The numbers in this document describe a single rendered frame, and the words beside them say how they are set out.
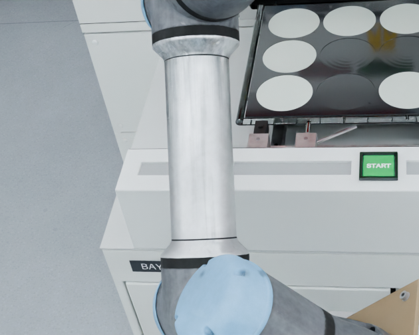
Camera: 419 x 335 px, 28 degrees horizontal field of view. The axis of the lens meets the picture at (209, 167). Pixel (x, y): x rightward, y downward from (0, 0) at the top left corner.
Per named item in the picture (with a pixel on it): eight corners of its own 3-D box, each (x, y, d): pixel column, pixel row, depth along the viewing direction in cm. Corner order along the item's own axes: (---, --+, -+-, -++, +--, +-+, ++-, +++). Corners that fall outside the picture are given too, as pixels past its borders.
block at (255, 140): (251, 145, 143) (249, 132, 141) (271, 145, 143) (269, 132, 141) (245, 178, 138) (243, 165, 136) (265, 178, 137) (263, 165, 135)
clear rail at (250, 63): (258, 7, 172) (257, 2, 171) (265, 7, 172) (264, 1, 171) (235, 127, 146) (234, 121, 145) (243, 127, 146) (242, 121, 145)
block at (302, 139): (297, 145, 142) (296, 131, 140) (317, 144, 141) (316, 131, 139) (293, 178, 136) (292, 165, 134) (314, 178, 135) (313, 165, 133)
